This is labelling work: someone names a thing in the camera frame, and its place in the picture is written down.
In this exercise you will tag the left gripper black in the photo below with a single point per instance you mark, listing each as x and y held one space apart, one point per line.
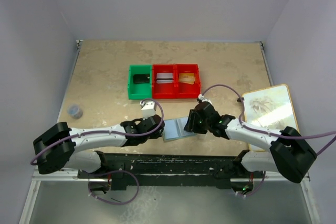
156 135

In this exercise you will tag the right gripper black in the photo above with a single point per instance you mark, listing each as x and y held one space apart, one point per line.
191 124

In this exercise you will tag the green card holder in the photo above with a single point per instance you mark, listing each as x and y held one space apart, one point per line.
174 129

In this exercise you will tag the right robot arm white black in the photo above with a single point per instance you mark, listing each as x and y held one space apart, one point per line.
283 151

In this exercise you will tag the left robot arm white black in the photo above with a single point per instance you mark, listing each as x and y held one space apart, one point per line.
58 145

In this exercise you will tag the black card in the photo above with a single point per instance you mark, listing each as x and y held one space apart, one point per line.
141 78

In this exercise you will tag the silver card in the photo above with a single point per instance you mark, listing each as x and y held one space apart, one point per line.
164 77

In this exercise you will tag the green plastic bin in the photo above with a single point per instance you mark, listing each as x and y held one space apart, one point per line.
139 91

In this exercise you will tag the right red plastic bin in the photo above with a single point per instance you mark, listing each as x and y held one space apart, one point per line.
188 91

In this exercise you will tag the red plastic bin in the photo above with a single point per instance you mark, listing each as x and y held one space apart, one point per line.
163 91
188 91

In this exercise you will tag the middle red plastic bin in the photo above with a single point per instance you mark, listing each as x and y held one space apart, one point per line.
163 91

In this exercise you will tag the white tray with gold rim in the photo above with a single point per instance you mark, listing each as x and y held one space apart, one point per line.
270 108

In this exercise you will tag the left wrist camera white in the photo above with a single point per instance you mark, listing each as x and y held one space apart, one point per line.
148 108

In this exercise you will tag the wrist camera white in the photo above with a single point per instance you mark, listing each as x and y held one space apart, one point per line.
201 98
148 108

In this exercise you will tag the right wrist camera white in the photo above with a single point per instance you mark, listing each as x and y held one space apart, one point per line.
201 98

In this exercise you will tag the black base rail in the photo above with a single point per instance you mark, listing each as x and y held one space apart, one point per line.
222 172

